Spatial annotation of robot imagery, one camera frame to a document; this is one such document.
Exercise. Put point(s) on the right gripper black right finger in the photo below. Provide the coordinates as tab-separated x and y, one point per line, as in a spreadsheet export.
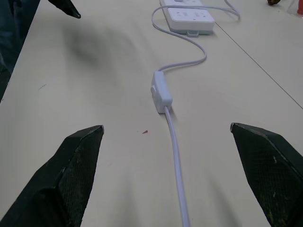
272	170

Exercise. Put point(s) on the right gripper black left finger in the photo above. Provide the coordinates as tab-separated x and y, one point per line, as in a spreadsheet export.
59	184

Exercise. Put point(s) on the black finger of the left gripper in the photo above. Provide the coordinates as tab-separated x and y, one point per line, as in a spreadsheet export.
67	8

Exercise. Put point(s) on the person in blue jeans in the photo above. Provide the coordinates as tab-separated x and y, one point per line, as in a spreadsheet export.
14	28

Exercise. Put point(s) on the small red scrap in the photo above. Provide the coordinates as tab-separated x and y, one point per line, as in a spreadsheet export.
145	132

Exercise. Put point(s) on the white power strip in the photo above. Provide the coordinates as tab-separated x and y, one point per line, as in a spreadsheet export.
189	19
182	2

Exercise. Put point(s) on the orange red object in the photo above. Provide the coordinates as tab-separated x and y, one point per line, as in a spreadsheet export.
300	10

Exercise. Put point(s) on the dark brown object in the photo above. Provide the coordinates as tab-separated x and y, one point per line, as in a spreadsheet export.
273	2

